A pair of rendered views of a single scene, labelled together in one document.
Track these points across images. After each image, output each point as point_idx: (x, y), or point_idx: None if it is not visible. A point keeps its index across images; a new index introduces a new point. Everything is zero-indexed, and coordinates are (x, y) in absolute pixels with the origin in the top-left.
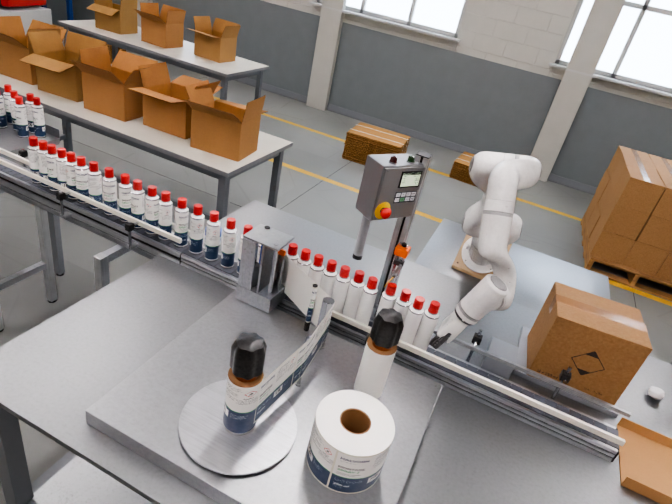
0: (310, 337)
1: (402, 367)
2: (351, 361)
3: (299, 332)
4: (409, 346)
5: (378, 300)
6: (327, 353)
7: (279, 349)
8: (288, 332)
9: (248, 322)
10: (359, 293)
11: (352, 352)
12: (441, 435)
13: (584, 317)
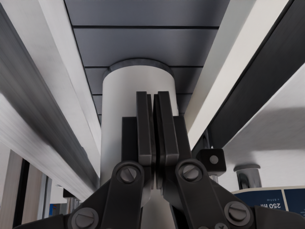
0: (230, 172)
1: (284, 91)
2: (283, 146)
3: (223, 177)
4: (200, 135)
5: (47, 190)
6: (267, 161)
7: (274, 176)
8: (230, 180)
9: (228, 189)
10: None
11: (249, 150)
12: None
13: None
